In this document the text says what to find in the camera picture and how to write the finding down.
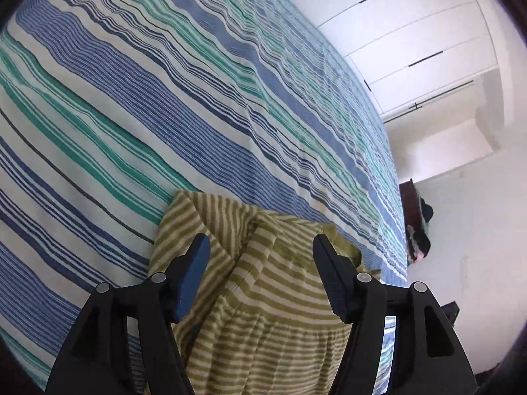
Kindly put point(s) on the blue green striped bedspread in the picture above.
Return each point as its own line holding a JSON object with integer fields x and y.
{"x": 164, "y": 90}

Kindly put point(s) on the white wardrobe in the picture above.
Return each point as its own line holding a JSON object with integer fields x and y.
{"x": 391, "y": 20}

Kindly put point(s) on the green striped knit cardigan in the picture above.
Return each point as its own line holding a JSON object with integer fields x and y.
{"x": 271, "y": 321}

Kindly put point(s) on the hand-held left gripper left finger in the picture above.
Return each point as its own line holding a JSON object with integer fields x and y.
{"x": 193, "y": 275}

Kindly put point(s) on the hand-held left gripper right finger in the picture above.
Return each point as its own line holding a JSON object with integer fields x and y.
{"x": 331, "y": 279}

